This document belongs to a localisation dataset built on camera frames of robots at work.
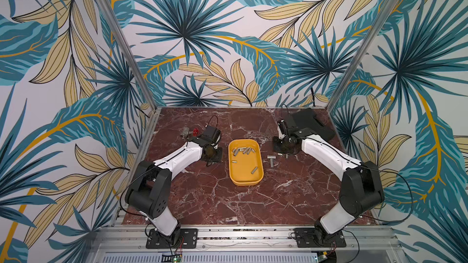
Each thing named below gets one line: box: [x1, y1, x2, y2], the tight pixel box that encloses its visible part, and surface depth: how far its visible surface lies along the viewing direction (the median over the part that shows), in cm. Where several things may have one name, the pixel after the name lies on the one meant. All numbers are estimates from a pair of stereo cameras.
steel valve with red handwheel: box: [179, 126, 200, 141], surface depth 105 cm
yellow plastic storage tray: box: [227, 138, 264, 187], surface depth 96 cm
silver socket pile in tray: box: [232, 146, 256, 157], surface depth 100 cm
